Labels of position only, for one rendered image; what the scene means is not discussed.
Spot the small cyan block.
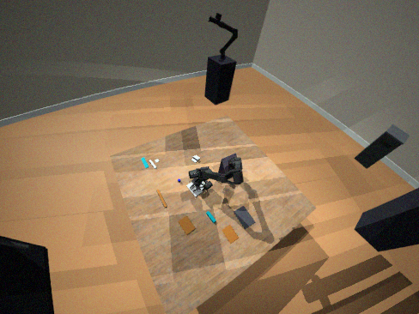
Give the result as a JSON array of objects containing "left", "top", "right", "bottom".
[{"left": 206, "top": 211, "right": 216, "bottom": 224}]

